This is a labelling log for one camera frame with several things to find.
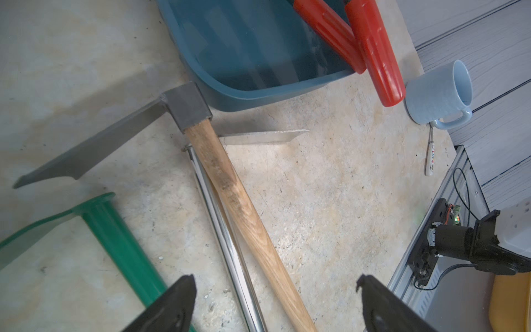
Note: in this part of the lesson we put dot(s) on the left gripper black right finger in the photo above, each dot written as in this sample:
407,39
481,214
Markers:
383,311

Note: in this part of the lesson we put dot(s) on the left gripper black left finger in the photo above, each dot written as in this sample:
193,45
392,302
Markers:
172,311

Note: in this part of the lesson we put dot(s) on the wooden handled hoe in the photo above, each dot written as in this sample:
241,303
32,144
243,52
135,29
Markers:
193,117

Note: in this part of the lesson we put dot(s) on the grey hoe red grip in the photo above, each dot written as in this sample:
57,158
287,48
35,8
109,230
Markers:
332,29
373,41

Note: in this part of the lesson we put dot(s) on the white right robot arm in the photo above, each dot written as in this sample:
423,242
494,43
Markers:
499,243

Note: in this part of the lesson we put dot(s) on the steel hoe with blue grip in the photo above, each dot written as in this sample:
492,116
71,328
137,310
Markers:
222,224

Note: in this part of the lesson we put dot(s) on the green hoe with red grip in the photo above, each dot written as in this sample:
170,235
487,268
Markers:
114,236

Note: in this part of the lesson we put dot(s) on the teal plastic storage box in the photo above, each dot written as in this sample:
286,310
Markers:
247,54

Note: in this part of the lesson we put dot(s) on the small white spoon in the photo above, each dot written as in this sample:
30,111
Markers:
430,156

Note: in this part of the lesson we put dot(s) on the light blue mug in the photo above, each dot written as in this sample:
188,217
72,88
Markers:
441,97

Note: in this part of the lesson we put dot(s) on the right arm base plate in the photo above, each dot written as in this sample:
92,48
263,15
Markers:
423,258

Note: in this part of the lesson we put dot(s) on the aluminium front rail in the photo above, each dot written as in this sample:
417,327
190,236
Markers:
460,187

